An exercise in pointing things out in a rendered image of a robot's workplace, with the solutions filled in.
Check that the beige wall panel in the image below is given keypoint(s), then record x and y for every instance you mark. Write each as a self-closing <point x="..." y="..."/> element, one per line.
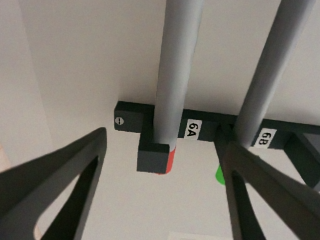
<point x="64" y="65"/>

